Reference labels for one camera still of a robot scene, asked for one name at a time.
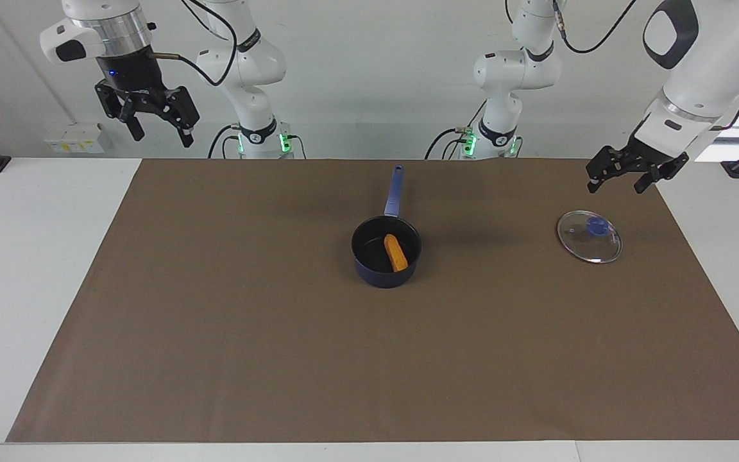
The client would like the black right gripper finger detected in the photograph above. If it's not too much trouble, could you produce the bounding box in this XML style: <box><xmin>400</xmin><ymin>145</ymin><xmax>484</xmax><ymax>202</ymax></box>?
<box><xmin>94</xmin><ymin>81</ymin><xmax>146</xmax><ymax>142</ymax></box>
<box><xmin>165</xmin><ymin>86</ymin><xmax>201</xmax><ymax>149</ymax></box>

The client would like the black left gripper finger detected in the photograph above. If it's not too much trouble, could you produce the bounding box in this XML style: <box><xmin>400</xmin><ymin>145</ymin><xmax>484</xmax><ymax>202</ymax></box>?
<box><xmin>586</xmin><ymin>146</ymin><xmax>624</xmax><ymax>194</ymax></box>
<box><xmin>633</xmin><ymin>165</ymin><xmax>667</xmax><ymax>194</ymax></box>

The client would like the glass lid with blue knob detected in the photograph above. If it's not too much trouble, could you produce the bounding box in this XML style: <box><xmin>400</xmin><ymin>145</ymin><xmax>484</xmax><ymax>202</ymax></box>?
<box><xmin>557</xmin><ymin>210</ymin><xmax>624</xmax><ymax>265</ymax></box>

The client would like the yellow corn cob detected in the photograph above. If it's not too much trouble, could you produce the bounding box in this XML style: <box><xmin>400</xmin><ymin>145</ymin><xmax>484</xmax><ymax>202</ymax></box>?
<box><xmin>384</xmin><ymin>234</ymin><xmax>409</xmax><ymax>273</ymax></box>

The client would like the dark blue saucepan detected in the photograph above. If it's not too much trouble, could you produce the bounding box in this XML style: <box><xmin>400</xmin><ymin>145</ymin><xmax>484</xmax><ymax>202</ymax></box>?
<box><xmin>351</xmin><ymin>166</ymin><xmax>423</xmax><ymax>289</ymax></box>

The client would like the brown table mat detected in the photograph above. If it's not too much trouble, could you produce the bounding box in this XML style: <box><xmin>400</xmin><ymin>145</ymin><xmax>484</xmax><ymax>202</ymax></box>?
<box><xmin>6</xmin><ymin>158</ymin><xmax>739</xmax><ymax>443</ymax></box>

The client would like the black right arm base cable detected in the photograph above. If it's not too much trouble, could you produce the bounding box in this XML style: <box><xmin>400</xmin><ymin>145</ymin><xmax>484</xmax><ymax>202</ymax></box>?
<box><xmin>207</xmin><ymin>124</ymin><xmax>242</xmax><ymax>160</ymax></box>

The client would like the black arm base cable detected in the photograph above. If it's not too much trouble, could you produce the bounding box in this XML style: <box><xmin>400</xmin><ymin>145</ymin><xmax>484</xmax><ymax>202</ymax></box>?
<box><xmin>425</xmin><ymin>99</ymin><xmax>488</xmax><ymax>160</ymax></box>
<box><xmin>207</xmin><ymin>124</ymin><xmax>242</xmax><ymax>160</ymax></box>

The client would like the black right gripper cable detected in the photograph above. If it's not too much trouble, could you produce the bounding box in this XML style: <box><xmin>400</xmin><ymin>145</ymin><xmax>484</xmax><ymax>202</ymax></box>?
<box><xmin>149</xmin><ymin>0</ymin><xmax>239</xmax><ymax>87</ymax></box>

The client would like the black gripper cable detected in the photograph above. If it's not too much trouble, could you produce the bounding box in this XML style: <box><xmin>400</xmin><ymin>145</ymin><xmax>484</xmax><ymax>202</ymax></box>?
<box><xmin>552</xmin><ymin>0</ymin><xmax>637</xmax><ymax>55</ymax></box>
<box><xmin>149</xmin><ymin>0</ymin><xmax>239</xmax><ymax>87</ymax></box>

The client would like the white wall socket box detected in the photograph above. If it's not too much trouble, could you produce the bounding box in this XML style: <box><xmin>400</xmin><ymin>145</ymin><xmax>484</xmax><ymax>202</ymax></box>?
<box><xmin>43</xmin><ymin>123</ymin><xmax>106</xmax><ymax>155</ymax></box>

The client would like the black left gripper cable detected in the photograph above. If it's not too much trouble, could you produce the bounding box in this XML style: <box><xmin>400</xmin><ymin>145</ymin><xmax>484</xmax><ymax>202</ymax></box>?
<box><xmin>552</xmin><ymin>0</ymin><xmax>637</xmax><ymax>55</ymax></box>

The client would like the black left arm base cable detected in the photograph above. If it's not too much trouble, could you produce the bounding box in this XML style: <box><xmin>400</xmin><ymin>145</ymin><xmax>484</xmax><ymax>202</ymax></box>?
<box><xmin>425</xmin><ymin>99</ymin><xmax>488</xmax><ymax>160</ymax></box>

